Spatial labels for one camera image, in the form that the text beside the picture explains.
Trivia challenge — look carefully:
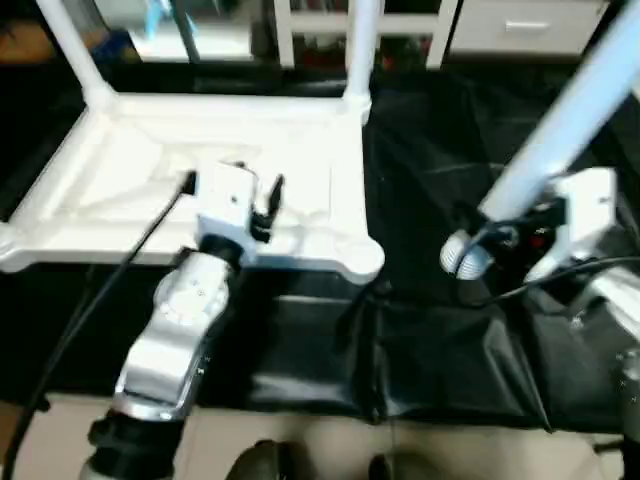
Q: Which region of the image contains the white glass door cabinet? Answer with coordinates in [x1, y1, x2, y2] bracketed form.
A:
[270, 0, 459, 71]

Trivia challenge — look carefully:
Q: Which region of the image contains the black work mat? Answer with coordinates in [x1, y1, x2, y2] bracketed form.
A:
[0, 55, 640, 433]

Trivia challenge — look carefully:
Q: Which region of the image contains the grey metal pole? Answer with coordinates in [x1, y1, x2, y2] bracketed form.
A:
[172, 0, 201, 63]

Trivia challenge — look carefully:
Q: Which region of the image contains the turquoise plastic stool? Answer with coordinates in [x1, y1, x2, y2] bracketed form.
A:
[145, 0, 176, 39]

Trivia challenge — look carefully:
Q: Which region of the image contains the white plastic table leg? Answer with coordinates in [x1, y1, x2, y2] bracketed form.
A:
[38, 0, 119, 109]
[343, 0, 384, 103]
[440, 0, 640, 279]

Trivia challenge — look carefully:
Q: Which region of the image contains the white plastic table top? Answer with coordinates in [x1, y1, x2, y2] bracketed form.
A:
[0, 88, 387, 283]

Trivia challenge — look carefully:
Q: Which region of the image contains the white drawer unit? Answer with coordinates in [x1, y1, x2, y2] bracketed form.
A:
[450, 0, 613, 56]

